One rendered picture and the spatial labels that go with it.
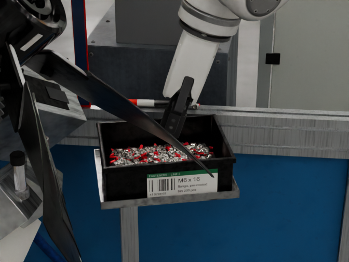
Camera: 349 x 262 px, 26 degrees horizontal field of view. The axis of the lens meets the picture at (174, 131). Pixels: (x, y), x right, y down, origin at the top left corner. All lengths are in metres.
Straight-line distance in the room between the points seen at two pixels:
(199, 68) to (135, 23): 0.55
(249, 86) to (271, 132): 2.23
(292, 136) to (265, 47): 1.49
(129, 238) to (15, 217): 0.42
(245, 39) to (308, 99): 1.32
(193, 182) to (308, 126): 0.29
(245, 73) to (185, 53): 2.81
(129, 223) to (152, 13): 0.44
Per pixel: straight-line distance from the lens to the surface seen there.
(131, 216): 1.34
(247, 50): 4.10
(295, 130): 1.43
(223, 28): 1.00
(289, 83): 2.98
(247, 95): 3.56
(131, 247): 1.39
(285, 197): 1.53
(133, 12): 1.54
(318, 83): 2.98
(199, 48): 1.00
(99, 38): 1.60
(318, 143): 1.45
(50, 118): 1.11
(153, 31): 1.55
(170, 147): 1.35
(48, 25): 0.89
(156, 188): 1.24
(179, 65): 1.01
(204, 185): 1.25
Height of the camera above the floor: 1.49
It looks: 27 degrees down
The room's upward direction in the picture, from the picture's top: straight up
